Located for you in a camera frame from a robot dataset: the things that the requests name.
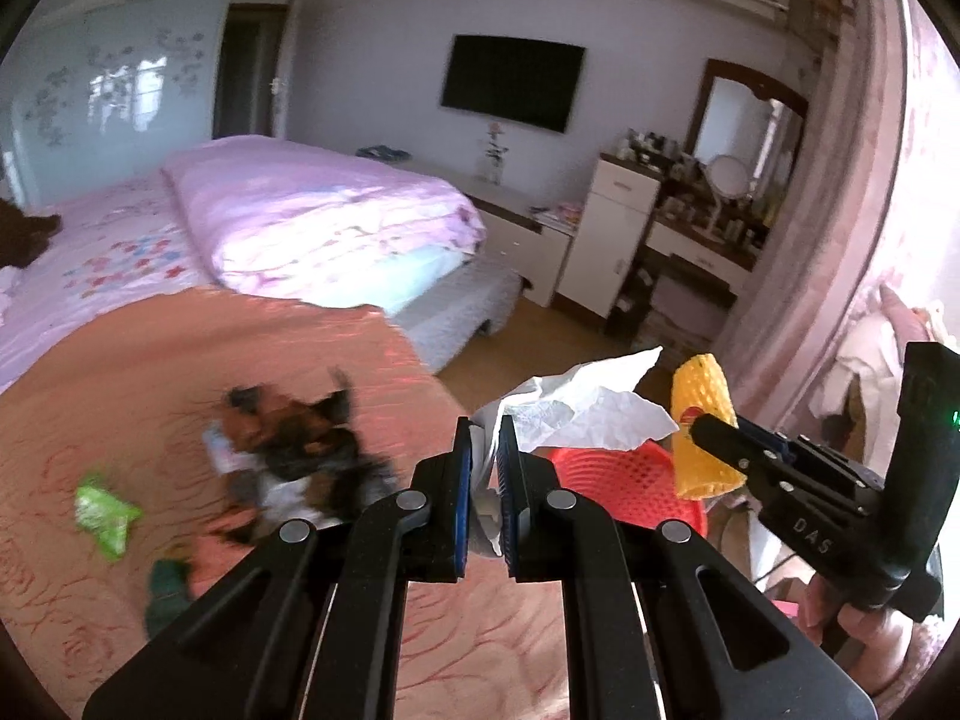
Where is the yellow foam fruit net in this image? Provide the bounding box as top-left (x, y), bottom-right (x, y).
top-left (670, 352), bottom-right (751, 500)

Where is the pink floral bed sheet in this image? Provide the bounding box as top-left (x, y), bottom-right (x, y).
top-left (0, 172), bottom-right (226, 391)

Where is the red plastic basket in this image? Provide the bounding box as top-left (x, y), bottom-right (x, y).
top-left (544, 441), bottom-right (710, 537)

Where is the pink cushioned stool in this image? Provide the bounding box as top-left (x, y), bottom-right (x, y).
top-left (649, 255), bottom-right (732, 342)

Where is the white floral wardrobe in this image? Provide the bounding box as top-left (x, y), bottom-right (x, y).
top-left (0, 0), bottom-right (230, 211)

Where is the pink folded quilt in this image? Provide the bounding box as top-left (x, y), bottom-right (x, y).
top-left (161, 135), bottom-right (487, 308)

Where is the flower vase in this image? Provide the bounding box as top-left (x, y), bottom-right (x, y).
top-left (480, 120), bottom-right (507, 185)

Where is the dressing table with mirror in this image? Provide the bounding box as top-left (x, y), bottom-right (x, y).
top-left (619, 127), bottom-right (785, 245)

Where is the pink curtain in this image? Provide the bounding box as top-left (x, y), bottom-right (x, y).
top-left (720, 0), bottom-right (960, 436)

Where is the grey fluffy bench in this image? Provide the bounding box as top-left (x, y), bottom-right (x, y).
top-left (394, 255), bottom-right (522, 376)

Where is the wooden framed dresser mirror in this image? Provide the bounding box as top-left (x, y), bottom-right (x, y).
top-left (682, 58), bottom-right (811, 203)

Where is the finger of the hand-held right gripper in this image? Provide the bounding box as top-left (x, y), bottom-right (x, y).
top-left (688, 412), bottom-right (758, 475)
top-left (733, 420), bottom-right (796, 467)

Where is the pink white clothes pile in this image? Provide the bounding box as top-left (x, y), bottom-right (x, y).
top-left (814, 285), bottom-right (960, 421)

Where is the white low cabinet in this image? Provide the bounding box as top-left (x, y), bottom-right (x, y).
top-left (405, 157), bottom-right (575, 308)

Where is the dark green wrapper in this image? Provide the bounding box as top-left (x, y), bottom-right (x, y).
top-left (146, 559), bottom-right (197, 635)

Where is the person's right hand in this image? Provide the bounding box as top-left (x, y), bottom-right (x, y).
top-left (799, 577), bottom-right (946, 698)

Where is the round vanity mirror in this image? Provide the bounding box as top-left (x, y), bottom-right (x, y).
top-left (705, 154), bottom-right (751, 237)

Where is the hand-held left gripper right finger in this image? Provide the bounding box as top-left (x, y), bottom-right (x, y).
top-left (496, 414), bottom-right (878, 720)

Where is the white tall cabinet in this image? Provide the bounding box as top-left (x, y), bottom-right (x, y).
top-left (555, 154), bottom-right (665, 320)

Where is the green plastic wrapper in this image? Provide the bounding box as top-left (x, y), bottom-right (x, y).
top-left (73, 472), bottom-right (143, 560)

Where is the stack of magazines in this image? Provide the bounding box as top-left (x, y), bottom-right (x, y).
top-left (529, 202), bottom-right (582, 230)

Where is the brown plush toy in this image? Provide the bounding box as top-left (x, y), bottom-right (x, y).
top-left (0, 199), bottom-right (62, 271)

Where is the white dressing table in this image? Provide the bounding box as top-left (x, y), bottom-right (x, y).
top-left (645, 195), bottom-right (766, 301)

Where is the white tissue paper sheet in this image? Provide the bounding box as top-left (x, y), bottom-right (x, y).
top-left (469, 345), bottom-right (676, 560)

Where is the black wall television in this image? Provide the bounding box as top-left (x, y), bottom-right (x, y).
top-left (439, 34), bottom-right (587, 134)

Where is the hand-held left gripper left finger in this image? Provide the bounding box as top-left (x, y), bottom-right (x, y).
top-left (82, 414), bottom-right (481, 720)

